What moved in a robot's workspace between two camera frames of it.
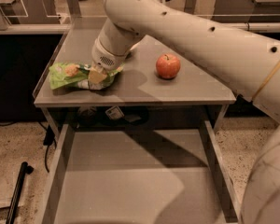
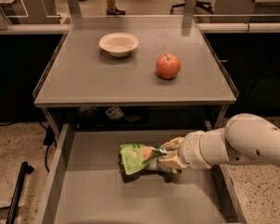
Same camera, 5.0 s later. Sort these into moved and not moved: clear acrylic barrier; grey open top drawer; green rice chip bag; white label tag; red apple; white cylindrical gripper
Moved: green rice chip bag; white cylindrical gripper
Not moved: red apple; white label tag; grey open top drawer; clear acrylic barrier
